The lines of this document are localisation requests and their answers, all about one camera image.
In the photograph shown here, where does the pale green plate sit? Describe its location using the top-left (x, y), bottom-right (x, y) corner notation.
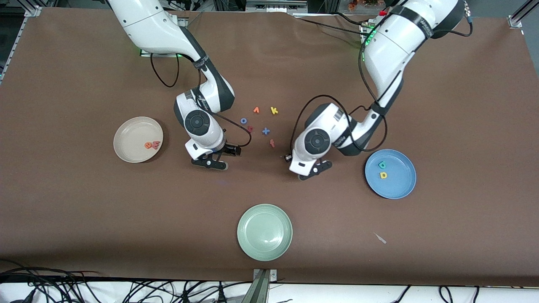
top-left (237, 204), bottom-right (293, 262)

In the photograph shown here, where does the beige brown plate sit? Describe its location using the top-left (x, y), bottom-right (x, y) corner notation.
top-left (113, 116), bottom-right (164, 163)

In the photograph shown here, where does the blue plastic plate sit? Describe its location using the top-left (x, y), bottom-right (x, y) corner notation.
top-left (364, 149), bottom-right (417, 199)

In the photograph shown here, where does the brown table cover sheet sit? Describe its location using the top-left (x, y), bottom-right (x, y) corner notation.
top-left (0, 6), bottom-right (539, 287)

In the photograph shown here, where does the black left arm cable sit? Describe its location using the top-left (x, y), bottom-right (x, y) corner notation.
top-left (288, 25), bottom-right (389, 158)

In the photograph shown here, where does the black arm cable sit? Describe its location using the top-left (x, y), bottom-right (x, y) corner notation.
top-left (288, 25), bottom-right (389, 158)
top-left (149, 53), bottom-right (253, 149)

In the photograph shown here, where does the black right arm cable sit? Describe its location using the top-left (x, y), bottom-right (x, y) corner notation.
top-left (149, 53), bottom-right (253, 149)

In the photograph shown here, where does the metal table clamp bracket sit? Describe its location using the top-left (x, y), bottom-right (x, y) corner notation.
top-left (253, 268), bottom-right (278, 303)

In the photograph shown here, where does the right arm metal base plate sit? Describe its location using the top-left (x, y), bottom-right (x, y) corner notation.
top-left (140, 17), bottom-right (188, 57)

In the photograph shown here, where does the thin black table cable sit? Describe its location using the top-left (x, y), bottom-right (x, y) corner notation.
top-left (333, 12), bottom-right (372, 27)
top-left (295, 16), bottom-right (365, 36)

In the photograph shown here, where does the grey metal frame box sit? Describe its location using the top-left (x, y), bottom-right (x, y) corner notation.
top-left (246, 0), bottom-right (308, 13)

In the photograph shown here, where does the aluminium table edge rail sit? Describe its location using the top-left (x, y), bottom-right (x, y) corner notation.
top-left (0, 15), bottom-right (30, 82)

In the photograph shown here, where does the black floor cable tangle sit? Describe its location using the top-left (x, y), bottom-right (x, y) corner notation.
top-left (0, 259), bottom-right (253, 303)

